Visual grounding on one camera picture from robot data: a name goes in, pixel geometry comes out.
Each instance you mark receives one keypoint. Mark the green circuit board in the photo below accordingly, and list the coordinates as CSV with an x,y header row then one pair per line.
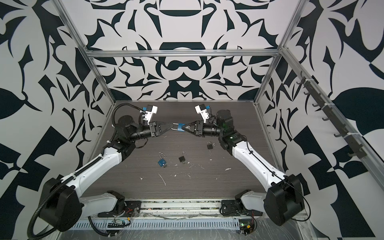
x,y
120,223
247,226

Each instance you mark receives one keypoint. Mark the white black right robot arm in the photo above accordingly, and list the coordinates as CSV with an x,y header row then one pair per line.
x,y
283,198

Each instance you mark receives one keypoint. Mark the right green circuit board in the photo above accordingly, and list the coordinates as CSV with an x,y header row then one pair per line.
x,y
247,226

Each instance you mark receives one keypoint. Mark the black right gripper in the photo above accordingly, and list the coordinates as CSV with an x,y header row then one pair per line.
x,y
200,128

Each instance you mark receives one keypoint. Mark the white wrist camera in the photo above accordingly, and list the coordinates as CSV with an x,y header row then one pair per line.
x,y
203,111
148,112

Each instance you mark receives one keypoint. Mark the small black padlock locked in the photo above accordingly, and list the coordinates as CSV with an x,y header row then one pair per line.
x,y
210,145

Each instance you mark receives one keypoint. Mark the black padlock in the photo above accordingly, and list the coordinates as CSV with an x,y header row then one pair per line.
x,y
182,158

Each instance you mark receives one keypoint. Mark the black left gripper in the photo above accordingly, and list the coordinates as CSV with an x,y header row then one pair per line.
x,y
154,129

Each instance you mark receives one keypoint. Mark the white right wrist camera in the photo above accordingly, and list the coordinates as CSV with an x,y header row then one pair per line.
x,y
203,111

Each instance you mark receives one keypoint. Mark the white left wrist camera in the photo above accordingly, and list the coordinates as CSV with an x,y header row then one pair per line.
x,y
148,112

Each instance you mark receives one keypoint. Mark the grey wall hook rail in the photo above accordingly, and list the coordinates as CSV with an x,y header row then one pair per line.
x,y
334,115

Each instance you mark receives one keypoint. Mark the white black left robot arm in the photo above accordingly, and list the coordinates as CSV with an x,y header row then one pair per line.
x,y
62,202

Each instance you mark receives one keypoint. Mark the left green circuit board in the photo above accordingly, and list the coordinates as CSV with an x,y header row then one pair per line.
x,y
120,223

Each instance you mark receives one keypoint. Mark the white slotted cable duct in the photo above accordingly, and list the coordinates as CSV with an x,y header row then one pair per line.
x,y
177,224

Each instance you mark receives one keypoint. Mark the blue padlock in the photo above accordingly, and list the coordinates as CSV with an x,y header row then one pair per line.
x,y
178,127
162,162

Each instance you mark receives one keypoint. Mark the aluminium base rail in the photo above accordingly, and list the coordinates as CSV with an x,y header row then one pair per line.
x,y
165,209

